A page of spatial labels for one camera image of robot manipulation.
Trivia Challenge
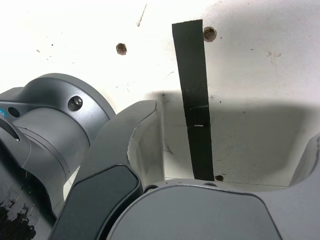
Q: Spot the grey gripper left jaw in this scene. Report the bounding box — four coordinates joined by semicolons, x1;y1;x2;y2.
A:
49;99;166;240

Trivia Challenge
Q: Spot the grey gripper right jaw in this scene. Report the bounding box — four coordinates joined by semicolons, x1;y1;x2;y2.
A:
104;132;320;240

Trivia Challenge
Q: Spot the black tape strip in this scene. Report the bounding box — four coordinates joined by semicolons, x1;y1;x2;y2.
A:
171;19;216;181

